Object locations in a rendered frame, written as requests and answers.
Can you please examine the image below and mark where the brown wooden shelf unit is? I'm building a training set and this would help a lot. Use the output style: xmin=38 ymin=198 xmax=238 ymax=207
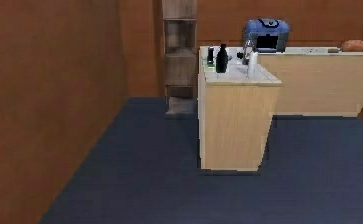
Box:
xmin=161 ymin=0 xmax=199 ymax=115

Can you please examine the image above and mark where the small black and green bottle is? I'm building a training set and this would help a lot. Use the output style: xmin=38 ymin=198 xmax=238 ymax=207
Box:
xmin=207 ymin=46 xmax=216 ymax=69

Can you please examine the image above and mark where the silver sink faucet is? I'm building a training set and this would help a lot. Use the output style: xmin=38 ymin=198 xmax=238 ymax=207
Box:
xmin=241 ymin=39 xmax=257 ymax=66

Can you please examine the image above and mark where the blue coffee machine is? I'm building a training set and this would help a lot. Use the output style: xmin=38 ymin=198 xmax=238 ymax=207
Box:
xmin=244 ymin=18 xmax=291 ymax=54

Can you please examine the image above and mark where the brown bread loaf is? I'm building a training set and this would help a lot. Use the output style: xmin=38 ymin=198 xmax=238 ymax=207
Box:
xmin=340 ymin=39 xmax=363 ymax=53

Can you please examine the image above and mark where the white cup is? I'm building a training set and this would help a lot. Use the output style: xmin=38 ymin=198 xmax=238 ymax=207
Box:
xmin=247 ymin=52 xmax=258 ymax=78

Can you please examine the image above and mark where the beige kitchen counter cabinet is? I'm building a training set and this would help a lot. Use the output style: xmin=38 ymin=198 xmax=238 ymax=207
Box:
xmin=197 ymin=45 xmax=363 ymax=172

